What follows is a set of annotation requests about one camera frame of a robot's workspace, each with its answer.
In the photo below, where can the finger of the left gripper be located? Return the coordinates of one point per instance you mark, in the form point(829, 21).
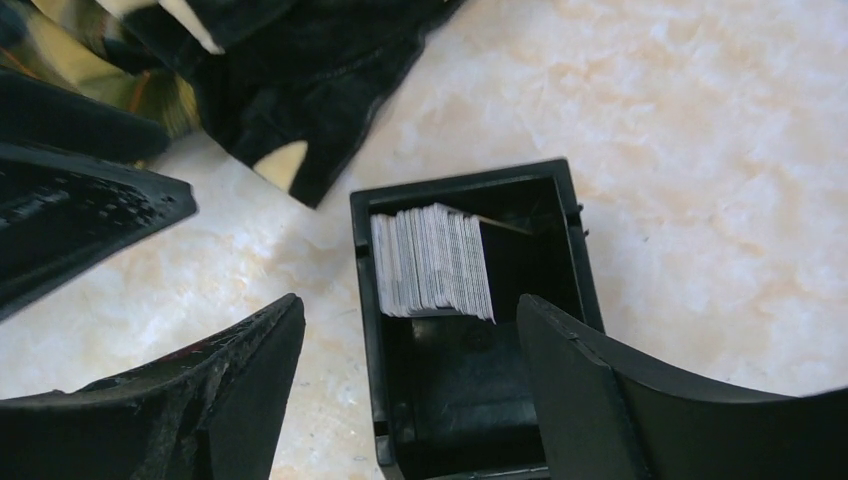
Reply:
point(38, 114)

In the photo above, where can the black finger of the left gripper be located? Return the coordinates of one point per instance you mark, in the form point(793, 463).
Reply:
point(62, 213)

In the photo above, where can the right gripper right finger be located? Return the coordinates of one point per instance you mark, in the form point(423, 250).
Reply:
point(608, 411)

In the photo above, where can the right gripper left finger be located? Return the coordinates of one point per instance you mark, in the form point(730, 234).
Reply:
point(211, 410)

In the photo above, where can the black card box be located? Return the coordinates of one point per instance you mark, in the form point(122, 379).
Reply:
point(450, 395)

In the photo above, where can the stack of white cards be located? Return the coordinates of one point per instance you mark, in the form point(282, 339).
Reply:
point(430, 261)

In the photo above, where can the yellow black plaid cloth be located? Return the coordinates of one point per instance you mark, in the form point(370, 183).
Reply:
point(80, 47)

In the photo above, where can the black floral plush blanket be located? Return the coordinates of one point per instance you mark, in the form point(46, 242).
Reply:
point(288, 88)

